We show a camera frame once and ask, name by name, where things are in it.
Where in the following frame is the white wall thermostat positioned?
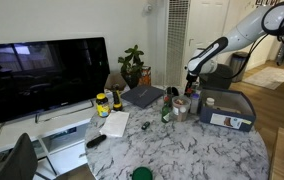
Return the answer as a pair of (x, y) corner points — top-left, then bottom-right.
(142, 2), (154, 15)

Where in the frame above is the white paper sheet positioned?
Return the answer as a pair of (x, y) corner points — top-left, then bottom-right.
(99, 110), (131, 138)

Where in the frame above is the black flat screen television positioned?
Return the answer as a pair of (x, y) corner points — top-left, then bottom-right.
(0, 36), (111, 124)

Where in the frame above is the grey trash can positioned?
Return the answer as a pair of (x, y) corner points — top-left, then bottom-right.
(230, 51), (251, 83)

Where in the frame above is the black and yellow bottle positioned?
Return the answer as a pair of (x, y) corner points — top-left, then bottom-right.
(111, 83), (124, 112)

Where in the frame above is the yellow lid vitamin bottle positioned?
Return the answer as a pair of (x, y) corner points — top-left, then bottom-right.
(95, 92), (111, 118)

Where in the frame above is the purple lid jar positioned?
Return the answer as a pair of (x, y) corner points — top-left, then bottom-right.
(190, 93), (201, 115)

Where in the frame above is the small black key fob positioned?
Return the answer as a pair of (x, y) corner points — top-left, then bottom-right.
(140, 121), (151, 131)

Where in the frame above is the brown paper bag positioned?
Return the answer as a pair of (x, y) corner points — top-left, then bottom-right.
(104, 72), (127, 92)

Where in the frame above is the white door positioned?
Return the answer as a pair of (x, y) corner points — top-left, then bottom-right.
(181, 0), (231, 68)

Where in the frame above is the white wall heater grille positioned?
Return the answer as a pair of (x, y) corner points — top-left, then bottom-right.
(164, 0), (191, 87)

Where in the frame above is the black chair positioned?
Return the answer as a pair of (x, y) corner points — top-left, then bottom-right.
(0, 132), (39, 180)

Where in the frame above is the black picture frame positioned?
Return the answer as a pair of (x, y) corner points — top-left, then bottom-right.
(255, 0), (280, 7)

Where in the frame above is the clear round plastic tub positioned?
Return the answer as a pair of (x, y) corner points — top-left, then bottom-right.
(171, 95), (192, 123)

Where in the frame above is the black ottoman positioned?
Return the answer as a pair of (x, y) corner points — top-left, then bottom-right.
(199, 63), (234, 90)

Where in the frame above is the white pill bottle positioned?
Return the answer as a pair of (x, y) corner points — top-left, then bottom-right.
(205, 97), (216, 108)

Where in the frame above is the green glass bottle red cap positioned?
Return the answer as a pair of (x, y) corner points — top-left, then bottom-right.
(161, 95), (173, 124)

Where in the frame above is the black remote control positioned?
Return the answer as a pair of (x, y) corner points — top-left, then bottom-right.
(85, 134), (108, 149)

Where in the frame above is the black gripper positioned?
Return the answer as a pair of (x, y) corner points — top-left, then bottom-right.
(184, 73), (200, 96)

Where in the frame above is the black frying pan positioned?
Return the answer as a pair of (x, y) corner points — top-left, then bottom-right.
(165, 85), (180, 98)

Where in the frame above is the green potted plant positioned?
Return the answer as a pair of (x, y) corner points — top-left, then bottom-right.
(117, 44), (146, 89)

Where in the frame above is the white television cabinet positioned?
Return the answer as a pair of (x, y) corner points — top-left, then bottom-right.
(0, 99), (106, 178)

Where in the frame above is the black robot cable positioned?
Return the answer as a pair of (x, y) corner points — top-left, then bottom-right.
(223, 31), (273, 80)

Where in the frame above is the clear storage container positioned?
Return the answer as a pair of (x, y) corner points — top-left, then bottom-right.
(169, 86), (202, 123)

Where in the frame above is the orange carton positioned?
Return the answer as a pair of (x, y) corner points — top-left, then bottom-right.
(139, 65), (152, 87)

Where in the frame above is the beige floor rug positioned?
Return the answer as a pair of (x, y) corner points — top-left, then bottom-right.
(242, 66), (284, 91)

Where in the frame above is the round green lid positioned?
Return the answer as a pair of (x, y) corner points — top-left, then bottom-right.
(130, 166), (154, 180)

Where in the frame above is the blue cardboard shoe box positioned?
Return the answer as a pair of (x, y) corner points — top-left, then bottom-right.
(199, 87), (257, 133)

